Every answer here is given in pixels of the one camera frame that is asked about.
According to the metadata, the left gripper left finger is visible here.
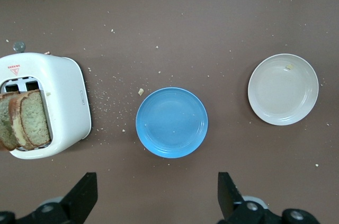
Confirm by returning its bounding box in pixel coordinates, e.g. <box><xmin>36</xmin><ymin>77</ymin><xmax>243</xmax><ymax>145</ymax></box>
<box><xmin>0</xmin><ymin>172</ymin><xmax>98</xmax><ymax>224</ymax></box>

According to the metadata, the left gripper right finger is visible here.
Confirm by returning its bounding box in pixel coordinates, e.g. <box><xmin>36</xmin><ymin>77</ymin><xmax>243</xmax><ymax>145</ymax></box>
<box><xmin>217</xmin><ymin>172</ymin><xmax>323</xmax><ymax>224</ymax></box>

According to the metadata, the brown bread slice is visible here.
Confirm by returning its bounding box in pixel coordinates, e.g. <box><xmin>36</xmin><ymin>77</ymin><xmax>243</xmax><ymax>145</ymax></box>
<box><xmin>0</xmin><ymin>92</ymin><xmax>19</xmax><ymax>152</ymax></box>
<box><xmin>8</xmin><ymin>89</ymin><xmax>51</xmax><ymax>151</ymax></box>

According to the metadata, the blue plate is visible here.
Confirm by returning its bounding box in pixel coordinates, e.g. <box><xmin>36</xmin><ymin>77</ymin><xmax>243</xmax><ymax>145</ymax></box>
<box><xmin>135</xmin><ymin>87</ymin><xmax>209</xmax><ymax>159</ymax></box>

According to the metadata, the beige plate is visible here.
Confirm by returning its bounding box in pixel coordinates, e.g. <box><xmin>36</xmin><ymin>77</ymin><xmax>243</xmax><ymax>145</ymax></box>
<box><xmin>247</xmin><ymin>53</ymin><xmax>319</xmax><ymax>126</ymax></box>

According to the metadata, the white toaster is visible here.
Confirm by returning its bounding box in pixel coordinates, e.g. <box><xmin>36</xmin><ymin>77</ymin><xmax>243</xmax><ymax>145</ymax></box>
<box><xmin>0</xmin><ymin>41</ymin><xmax>92</xmax><ymax>160</ymax></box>

